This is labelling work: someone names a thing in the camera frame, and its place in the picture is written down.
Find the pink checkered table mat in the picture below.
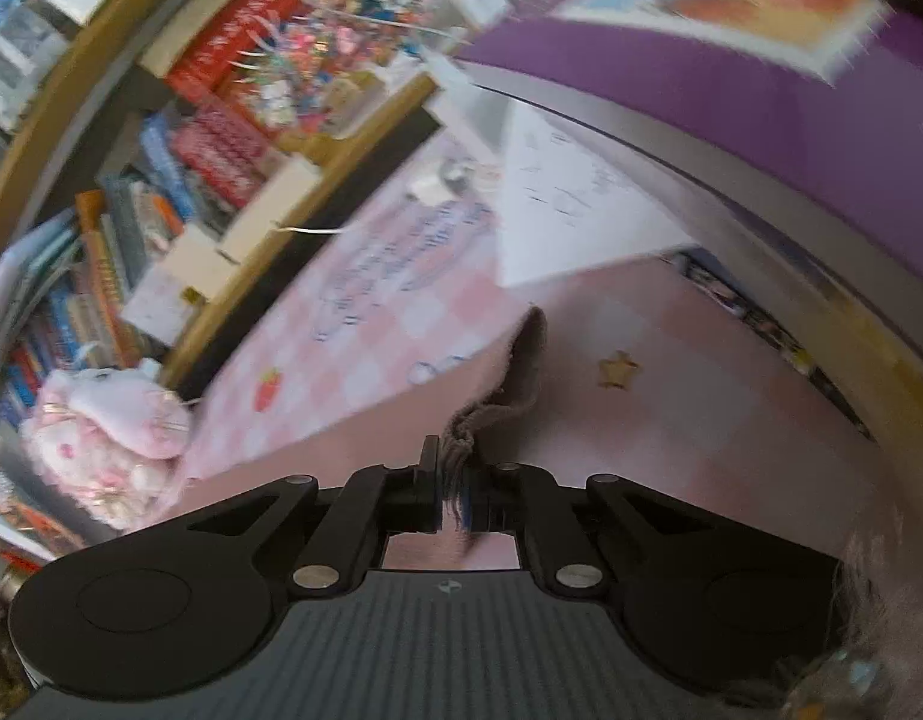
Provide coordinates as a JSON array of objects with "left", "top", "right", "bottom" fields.
[{"left": 161, "top": 131, "right": 894, "bottom": 563}]

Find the red box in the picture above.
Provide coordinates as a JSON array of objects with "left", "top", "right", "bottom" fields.
[{"left": 165, "top": 0, "right": 335, "bottom": 211}]

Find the wooden bookshelf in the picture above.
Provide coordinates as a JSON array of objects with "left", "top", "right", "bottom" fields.
[{"left": 0, "top": 0, "right": 448, "bottom": 391}]

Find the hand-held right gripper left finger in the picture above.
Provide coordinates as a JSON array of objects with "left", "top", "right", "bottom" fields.
[{"left": 184, "top": 435, "right": 443, "bottom": 593}]

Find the white charger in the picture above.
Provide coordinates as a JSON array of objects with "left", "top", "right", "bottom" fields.
[{"left": 409, "top": 157, "right": 478, "bottom": 203}]

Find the white charger cable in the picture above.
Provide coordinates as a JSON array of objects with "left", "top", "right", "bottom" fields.
[{"left": 270, "top": 221, "right": 361, "bottom": 237}]

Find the stack of magazines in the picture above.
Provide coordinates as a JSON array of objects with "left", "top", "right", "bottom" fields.
[{"left": 660, "top": 251, "right": 875, "bottom": 440}]

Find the white pink plush bunny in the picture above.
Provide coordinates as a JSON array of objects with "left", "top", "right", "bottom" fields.
[{"left": 19, "top": 360, "right": 193, "bottom": 530}]

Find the white paper box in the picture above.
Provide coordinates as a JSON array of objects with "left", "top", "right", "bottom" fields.
[
  {"left": 221, "top": 157, "right": 320, "bottom": 263},
  {"left": 124, "top": 229, "right": 233, "bottom": 346}
]

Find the row of colourful books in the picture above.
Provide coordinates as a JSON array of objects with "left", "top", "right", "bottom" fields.
[{"left": 0, "top": 105, "right": 200, "bottom": 421}]

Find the purple and pink sweater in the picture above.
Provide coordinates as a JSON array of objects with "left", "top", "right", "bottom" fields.
[{"left": 161, "top": 306, "right": 553, "bottom": 548}]

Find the white paper sheet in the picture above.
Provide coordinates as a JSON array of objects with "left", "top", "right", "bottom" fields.
[{"left": 495, "top": 101, "right": 695, "bottom": 290}]

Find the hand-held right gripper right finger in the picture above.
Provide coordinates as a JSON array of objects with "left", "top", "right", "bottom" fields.
[{"left": 465, "top": 461, "right": 733, "bottom": 597}]

